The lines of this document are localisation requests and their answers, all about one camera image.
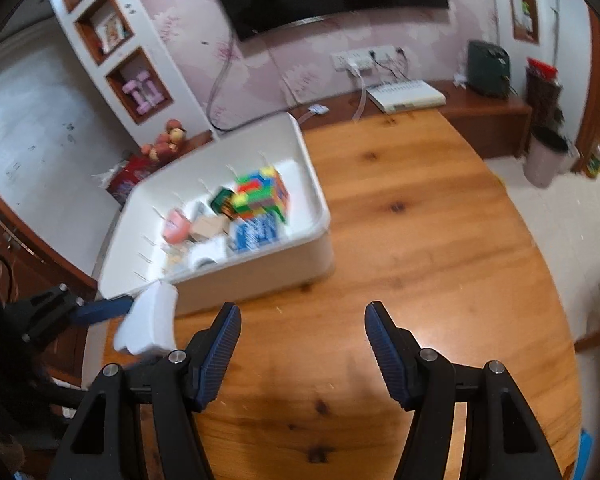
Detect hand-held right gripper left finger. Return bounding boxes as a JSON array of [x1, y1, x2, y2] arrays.
[[47, 301, 242, 480]]

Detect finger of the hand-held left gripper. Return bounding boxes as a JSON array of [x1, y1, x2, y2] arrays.
[[5, 284, 133, 346]]

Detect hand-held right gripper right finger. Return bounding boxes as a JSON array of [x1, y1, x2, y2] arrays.
[[364, 301, 563, 480]]

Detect white foam block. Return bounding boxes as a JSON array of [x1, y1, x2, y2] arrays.
[[112, 282, 180, 358]]

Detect white plastic storage bin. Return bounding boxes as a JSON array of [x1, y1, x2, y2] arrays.
[[97, 111, 332, 317]]

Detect white compact camera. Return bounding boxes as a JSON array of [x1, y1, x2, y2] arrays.
[[170, 237, 228, 273]]

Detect pink correction tape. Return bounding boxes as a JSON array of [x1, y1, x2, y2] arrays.
[[160, 208, 191, 246]]

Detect small beige box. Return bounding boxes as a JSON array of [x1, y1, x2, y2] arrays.
[[190, 215, 231, 242]]

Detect green and orange container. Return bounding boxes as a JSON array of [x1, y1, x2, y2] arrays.
[[210, 187, 238, 216]]

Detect colourful puzzle cube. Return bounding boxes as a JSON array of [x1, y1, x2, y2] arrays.
[[232, 165, 292, 225]]

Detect red printed box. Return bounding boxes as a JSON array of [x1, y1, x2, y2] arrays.
[[107, 155, 156, 206]]

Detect blue printed white packet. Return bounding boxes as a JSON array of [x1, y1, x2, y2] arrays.
[[228, 210, 288, 256]]

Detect pink dumbbells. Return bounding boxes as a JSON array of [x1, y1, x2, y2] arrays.
[[122, 71, 162, 115]]

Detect grey trash bin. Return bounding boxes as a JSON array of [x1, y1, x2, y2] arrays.
[[524, 127, 570, 188]]

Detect wooden television stand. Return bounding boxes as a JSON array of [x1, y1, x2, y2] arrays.
[[300, 80, 533, 158]]

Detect white router box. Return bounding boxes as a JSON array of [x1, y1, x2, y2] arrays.
[[367, 80, 447, 112]]

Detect white power strip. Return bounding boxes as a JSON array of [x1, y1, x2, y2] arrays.
[[330, 45, 406, 73]]

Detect dark green appliance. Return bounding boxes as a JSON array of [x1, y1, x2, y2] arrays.
[[467, 40, 512, 98]]

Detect dark red bag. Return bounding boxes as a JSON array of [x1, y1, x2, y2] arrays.
[[526, 57, 563, 128]]

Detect television cable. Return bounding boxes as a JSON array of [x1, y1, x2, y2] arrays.
[[207, 40, 287, 132]]

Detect white wall shelf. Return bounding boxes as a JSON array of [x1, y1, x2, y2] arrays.
[[45, 0, 213, 136]]

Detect small picture frame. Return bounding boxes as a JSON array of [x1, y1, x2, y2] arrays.
[[92, 12, 131, 53]]

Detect wooden wall niche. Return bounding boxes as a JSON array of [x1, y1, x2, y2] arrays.
[[502, 0, 540, 45]]

